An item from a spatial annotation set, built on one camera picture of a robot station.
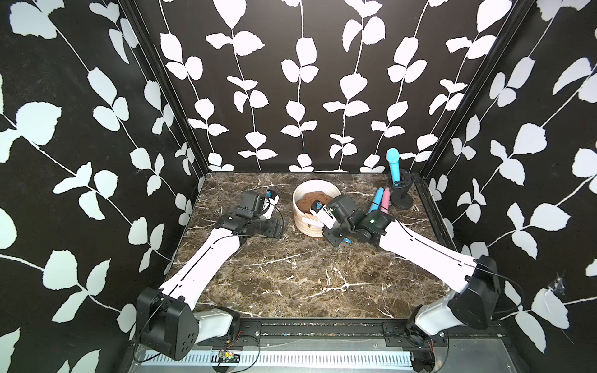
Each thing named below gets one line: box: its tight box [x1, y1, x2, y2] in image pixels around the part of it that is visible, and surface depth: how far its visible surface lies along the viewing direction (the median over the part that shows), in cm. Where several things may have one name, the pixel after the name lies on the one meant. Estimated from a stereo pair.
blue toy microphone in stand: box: [385, 147, 401, 186], surface depth 88 cm
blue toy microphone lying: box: [365, 187, 385, 216], surface depth 110 cm
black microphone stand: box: [390, 179, 414, 210], surface depth 109 cm
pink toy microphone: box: [380, 187, 392, 215], surface depth 109 cm
